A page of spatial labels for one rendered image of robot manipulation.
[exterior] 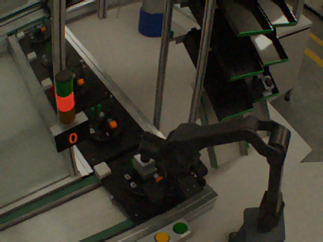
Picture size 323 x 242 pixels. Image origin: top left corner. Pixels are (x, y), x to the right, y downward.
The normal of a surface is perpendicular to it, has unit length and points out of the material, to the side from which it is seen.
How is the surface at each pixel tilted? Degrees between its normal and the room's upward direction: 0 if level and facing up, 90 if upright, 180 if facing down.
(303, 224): 0
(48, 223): 0
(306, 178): 0
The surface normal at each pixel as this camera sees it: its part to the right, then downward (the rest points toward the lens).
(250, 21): 0.25, -0.32
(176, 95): 0.07, -0.67
